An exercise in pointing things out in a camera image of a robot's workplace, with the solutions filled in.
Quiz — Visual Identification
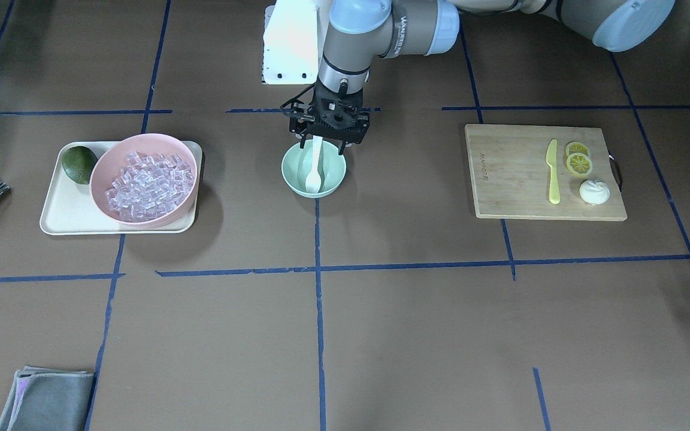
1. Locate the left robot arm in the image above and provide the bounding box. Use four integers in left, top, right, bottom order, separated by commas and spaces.
280, 1, 674, 152

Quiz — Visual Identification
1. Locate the pink bowl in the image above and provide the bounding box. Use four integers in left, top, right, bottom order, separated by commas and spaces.
89, 133, 201, 231

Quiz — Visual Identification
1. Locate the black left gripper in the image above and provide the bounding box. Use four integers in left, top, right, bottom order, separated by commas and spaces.
287, 81, 370, 154

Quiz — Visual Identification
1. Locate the white steamed bun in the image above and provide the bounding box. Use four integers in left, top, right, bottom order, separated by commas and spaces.
579, 180, 611, 205

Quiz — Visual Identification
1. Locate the bamboo cutting board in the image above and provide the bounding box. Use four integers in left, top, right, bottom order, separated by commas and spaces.
464, 125, 627, 221

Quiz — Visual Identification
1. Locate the beige tray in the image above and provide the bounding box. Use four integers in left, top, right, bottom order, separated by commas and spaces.
40, 141, 199, 235

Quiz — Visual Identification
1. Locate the lemon slice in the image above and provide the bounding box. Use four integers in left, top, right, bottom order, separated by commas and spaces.
565, 141, 591, 157
565, 152, 594, 178

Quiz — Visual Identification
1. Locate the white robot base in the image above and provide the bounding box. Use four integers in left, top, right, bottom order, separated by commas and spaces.
261, 1, 333, 86

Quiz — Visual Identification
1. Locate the grey folded cloth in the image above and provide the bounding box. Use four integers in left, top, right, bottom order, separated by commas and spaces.
0, 366, 94, 430

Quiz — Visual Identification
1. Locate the white plastic spoon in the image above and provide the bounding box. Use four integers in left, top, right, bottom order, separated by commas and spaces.
304, 135, 323, 194

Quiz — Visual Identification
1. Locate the green bowl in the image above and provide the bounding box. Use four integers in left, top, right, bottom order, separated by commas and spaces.
280, 139, 347, 199

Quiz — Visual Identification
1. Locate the green avocado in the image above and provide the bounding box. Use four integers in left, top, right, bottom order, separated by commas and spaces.
61, 145, 99, 185

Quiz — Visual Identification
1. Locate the pile of ice cubes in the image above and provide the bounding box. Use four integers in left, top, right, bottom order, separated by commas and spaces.
104, 151, 195, 223

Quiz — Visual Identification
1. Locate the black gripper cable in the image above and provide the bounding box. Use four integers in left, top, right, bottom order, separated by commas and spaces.
279, 84, 319, 120

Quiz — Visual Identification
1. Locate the yellow plastic knife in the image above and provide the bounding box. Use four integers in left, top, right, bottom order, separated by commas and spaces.
545, 139, 561, 205

